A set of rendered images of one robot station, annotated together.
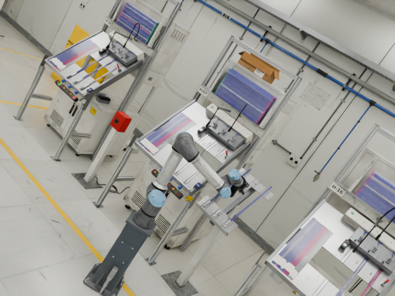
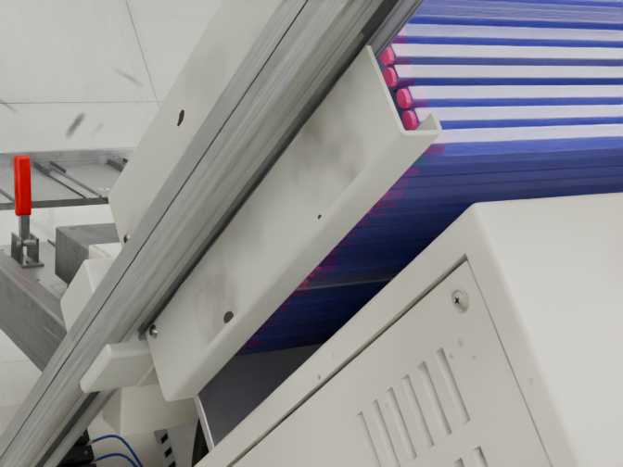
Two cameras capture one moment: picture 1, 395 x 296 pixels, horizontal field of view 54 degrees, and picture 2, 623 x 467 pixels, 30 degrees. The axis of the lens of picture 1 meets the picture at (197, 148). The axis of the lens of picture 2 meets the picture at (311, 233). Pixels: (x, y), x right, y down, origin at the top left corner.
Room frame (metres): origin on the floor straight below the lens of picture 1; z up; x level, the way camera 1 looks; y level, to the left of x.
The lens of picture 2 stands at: (3.42, -0.80, 2.07)
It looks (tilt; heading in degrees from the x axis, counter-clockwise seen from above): 50 degrees down; 100
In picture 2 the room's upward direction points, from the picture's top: 42 degrees clockwise
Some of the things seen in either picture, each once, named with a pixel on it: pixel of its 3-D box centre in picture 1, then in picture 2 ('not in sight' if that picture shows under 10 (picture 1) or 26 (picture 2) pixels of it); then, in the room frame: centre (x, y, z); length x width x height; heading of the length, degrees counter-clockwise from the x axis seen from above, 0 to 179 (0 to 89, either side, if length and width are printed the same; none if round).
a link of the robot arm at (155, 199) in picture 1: (154, 201); not in sight; (2.32, 0.05, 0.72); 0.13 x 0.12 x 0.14; 14
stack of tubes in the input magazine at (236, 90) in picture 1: (245, 96); (573, 164); (3.41, -0.11, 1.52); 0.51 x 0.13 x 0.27; 64
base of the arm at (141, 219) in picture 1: (146, 216); not in sight; (2.31, 0.04, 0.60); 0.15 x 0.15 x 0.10
